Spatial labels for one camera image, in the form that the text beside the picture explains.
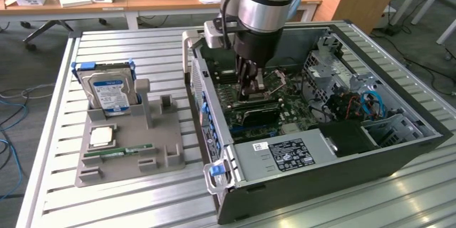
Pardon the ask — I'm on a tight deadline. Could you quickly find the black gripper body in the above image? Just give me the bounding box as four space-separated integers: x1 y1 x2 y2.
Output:
235 28 284 69

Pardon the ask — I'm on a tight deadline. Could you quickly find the graphics card with black fan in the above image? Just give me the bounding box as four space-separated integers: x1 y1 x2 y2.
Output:
227 104 283 130

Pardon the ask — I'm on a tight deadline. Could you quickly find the metal socket cover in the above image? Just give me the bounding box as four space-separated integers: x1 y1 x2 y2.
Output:
266 68 288 96

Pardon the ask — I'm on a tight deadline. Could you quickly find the CPU socket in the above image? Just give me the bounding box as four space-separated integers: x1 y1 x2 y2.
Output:
238 89 274 104

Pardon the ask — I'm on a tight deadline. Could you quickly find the green RAM stick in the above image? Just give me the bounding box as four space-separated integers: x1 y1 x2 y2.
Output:
232 100 283 115
84 144 155 159

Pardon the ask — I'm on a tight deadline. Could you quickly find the green motherboard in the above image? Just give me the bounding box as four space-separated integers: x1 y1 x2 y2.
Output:
206 59 324 143

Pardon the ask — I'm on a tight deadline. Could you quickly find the metal disk bay cage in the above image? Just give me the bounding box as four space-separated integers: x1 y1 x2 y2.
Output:
302 34 362 106

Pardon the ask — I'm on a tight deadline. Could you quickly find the blue expansion slot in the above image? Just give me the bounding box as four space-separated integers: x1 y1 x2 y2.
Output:
227 121 278 136

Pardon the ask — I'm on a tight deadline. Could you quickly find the silver chipset heat sink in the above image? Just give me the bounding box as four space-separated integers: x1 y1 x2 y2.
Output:
282 124 304 136

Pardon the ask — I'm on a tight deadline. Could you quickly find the grey power supply unit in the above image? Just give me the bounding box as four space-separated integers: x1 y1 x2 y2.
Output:
227 128 339 182

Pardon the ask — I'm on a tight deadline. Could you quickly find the black power strip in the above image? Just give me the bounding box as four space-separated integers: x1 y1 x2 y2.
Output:
370 25 403 36

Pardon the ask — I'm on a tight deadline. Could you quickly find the hard disk in blue caddy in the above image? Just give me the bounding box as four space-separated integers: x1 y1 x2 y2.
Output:
71 58 140 116

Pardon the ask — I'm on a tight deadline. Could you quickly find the small white box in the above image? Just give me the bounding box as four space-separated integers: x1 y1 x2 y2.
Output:
383 5 398 23

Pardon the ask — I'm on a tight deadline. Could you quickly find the black open PC case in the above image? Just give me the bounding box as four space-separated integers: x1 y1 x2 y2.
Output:
182 19 455 225

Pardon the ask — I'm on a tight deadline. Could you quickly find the silver CPU chip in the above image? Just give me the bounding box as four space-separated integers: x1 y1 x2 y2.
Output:
88 128 115 147

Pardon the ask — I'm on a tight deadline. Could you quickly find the grey parts rack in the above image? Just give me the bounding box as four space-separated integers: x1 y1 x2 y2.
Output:
74 78 187 188

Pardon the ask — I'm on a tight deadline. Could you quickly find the black office chair base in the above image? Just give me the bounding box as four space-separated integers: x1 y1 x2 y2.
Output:
20 19 108 51

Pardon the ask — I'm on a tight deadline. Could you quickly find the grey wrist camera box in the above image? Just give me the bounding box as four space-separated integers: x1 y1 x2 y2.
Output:
203 19 238 49

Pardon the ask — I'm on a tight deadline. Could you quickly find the black camera cable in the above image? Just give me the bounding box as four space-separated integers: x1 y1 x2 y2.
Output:
220 0 247 50

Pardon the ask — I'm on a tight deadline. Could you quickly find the black wire bundle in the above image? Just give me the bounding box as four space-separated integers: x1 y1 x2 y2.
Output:
308 93 348 122

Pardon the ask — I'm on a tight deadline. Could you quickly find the red wire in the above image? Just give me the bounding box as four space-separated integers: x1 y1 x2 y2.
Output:
348 95 362 120

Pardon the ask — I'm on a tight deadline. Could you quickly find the blue wire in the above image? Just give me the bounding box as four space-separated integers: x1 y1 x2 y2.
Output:
359 90 390 120

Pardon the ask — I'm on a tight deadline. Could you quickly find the metal disk bay bracket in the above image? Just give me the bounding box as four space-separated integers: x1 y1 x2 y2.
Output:
360 113 431 148

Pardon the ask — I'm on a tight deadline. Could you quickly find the white floor cable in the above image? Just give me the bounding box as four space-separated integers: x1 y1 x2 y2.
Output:
0 83 55 99

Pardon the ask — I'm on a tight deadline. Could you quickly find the blue floor cable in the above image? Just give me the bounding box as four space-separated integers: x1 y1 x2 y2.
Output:
0 99 28 200

